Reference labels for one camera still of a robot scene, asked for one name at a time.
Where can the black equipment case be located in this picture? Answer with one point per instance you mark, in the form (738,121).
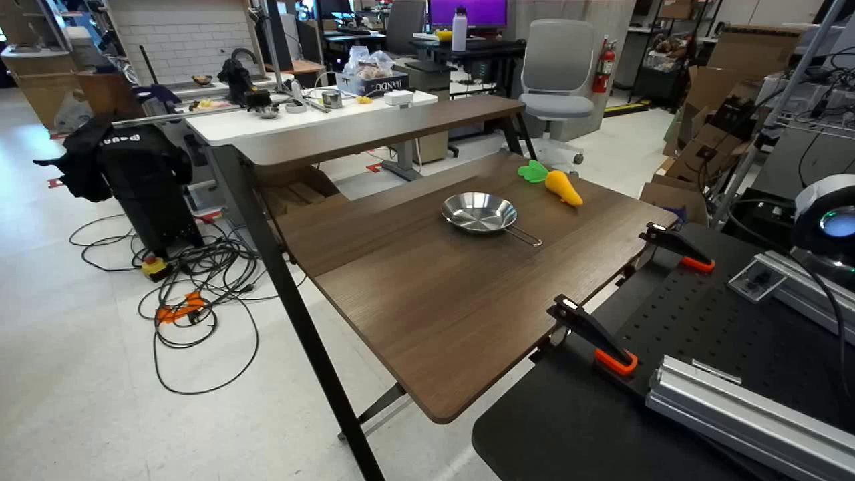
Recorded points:
(142,170)

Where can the aluminium extrusion rail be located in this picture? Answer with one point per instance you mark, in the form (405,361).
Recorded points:
(750,424)

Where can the cardboard box stack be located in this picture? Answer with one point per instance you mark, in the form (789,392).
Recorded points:
(719,115)

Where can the black orange clamp far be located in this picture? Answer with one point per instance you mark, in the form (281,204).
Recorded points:
(687,256)

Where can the black orange clamp near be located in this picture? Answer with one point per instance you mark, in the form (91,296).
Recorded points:
(607,351)

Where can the grey office chair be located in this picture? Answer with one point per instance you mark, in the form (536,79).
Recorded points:
(558,82)

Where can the red fire extinguisher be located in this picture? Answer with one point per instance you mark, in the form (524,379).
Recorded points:
(606,67)

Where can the black orange clamp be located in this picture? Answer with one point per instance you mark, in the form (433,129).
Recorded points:
(687,256)
(607,351)

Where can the purple monitor screen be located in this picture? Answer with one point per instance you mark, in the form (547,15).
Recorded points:
(481,15)

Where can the silver metal pan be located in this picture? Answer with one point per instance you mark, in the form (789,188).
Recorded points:
(485,216)

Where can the white back table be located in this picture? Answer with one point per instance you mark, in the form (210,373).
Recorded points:
(232,127)

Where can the black perforated mounting board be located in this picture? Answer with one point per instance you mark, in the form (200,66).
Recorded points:
(571,420)

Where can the black robot base dome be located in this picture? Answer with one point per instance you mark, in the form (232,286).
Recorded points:
(823,222)

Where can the white water bottle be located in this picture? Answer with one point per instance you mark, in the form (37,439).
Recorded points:
(461,30)

